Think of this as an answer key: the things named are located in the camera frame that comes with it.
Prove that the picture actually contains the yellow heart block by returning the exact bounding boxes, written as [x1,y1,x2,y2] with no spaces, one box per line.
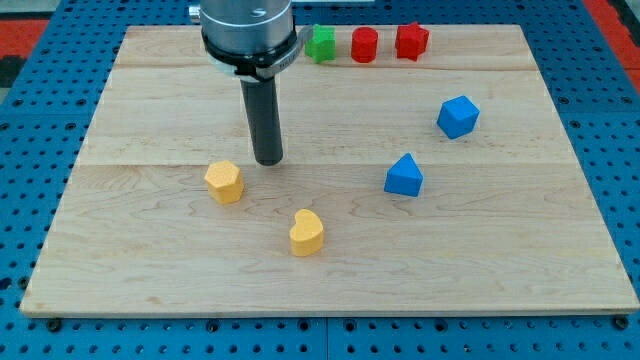
[289,209,324,257]

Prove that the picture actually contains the yellow hexagon block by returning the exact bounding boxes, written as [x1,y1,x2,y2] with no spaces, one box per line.
[204,160,244,205]

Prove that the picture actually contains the red cylinder block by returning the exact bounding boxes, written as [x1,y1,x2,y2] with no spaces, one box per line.
[351,26,379,63]

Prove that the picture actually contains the green star block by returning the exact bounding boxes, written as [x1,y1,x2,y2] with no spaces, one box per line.
[305,24,336,64]

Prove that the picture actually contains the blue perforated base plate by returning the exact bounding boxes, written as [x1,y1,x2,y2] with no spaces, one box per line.
[1,0,639,359]

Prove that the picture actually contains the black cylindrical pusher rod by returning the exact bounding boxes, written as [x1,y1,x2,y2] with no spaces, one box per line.
[241,78,283,166]

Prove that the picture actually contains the red star block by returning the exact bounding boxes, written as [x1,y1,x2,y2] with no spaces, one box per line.
[395,22,430,62]

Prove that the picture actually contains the blue triangle block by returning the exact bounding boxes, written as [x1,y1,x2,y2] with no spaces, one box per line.
[384,153,424,197]

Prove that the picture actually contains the wooden board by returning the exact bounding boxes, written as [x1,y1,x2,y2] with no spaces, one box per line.
[21,25,639,319]

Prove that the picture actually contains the blue cube block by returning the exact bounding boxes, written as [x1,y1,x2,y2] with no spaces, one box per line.
[436,95,480,139]

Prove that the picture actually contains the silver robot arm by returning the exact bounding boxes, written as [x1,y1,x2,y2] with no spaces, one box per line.
[188,0,314,166]

